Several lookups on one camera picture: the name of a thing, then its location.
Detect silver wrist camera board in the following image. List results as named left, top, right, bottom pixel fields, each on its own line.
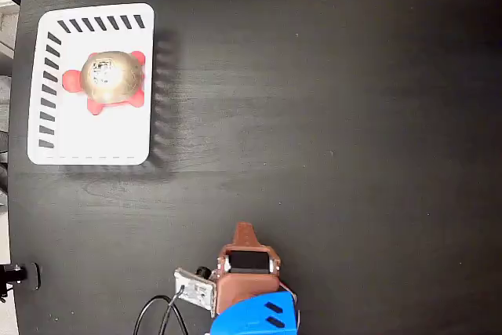
left=173, top=266, right=218, bottom=311

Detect red white servo wire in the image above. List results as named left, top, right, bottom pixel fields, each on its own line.
left=277, top=279, right=302, bottom=328

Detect white plastic basket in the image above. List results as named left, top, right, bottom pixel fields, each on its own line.
left=26, top=2, right=155, bottom=166

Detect red turtle toy bronze shell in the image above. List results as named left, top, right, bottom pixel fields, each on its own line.
left=61, top=49, right=147, bottom=116

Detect black table clamp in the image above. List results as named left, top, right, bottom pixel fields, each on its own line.
left=0, top=262, right=42, bottom=304

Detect black camera cable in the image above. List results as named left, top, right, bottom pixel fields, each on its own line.
left=132, top=286, right=192, bottom=335

